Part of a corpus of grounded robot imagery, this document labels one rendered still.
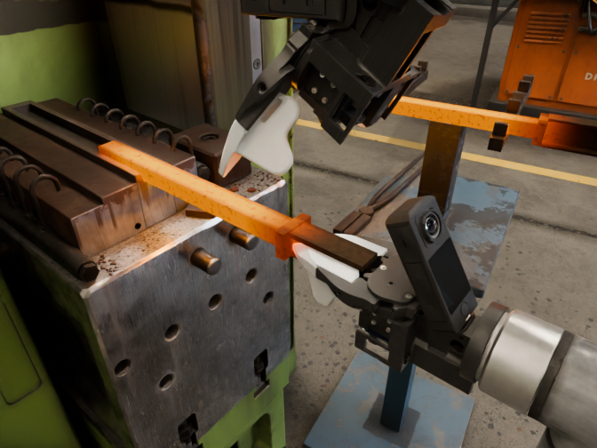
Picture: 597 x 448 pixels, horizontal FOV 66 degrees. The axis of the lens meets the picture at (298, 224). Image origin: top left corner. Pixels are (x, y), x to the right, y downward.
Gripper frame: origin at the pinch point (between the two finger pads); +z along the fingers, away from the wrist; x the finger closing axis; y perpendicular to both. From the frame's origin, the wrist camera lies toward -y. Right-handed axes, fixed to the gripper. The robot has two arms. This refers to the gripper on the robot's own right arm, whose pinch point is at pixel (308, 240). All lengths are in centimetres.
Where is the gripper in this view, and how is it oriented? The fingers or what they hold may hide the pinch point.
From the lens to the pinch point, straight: 49.0
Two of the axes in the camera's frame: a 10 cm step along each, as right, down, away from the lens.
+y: 0.1, 8.3, 5.6
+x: 6.4, -4.4, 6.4
